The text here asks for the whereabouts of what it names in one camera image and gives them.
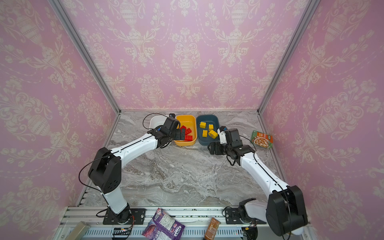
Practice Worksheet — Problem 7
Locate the yellow plastic container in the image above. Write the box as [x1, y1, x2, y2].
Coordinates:
[174, 115, 197, 147]

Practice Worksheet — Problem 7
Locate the yellow long lego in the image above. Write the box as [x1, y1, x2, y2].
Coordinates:
[208, 130, 218, 139]

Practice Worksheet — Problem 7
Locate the dark teal plastic container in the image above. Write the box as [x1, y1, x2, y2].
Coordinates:
[196, 115, 220, 146]

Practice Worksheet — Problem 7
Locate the white plastic container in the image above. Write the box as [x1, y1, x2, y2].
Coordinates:
[149, 115, 168, 130]

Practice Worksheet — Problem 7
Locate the red long lego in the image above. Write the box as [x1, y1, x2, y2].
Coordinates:
[185, 128, 192, 135]

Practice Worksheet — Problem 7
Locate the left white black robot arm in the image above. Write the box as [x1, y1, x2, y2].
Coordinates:
[88, 126, 186, 224]

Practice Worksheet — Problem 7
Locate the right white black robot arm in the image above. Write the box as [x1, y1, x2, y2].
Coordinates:
[208, 142, 308, 237]

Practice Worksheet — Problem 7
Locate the green food packet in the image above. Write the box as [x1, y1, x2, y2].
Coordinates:
[251, 130, 274, 149]

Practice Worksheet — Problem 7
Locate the brown snack bar packet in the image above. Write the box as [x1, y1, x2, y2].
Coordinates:
[204, 218, 221, 240]

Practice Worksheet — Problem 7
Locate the purple snack box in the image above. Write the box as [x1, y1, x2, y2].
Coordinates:
[142, 208, 185, 240]

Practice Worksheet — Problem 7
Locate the olive box bottom left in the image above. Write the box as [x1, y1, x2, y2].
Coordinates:
[65, 221, 91, 240]

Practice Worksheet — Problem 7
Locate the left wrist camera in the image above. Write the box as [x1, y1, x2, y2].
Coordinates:
[160, 114, 180, 137]

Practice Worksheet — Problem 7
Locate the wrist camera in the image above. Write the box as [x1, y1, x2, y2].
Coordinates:
[218, 126, 243, 148]
[160, 114, 180, 137]

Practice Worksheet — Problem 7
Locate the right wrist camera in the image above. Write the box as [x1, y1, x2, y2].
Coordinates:
[218, 126, 243, 148]

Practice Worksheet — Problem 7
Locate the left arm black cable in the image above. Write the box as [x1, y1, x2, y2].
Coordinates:
[142, 112, 170, 130]

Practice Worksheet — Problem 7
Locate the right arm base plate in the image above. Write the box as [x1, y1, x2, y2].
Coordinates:
[222, 207, 266, 225]

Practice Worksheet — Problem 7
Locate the aluminium front rail frame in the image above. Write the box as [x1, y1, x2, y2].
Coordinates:
[52, 205, 317, 240]

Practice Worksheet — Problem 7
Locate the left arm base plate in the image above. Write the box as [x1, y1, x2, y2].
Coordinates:
[103, 209, 146, 225]

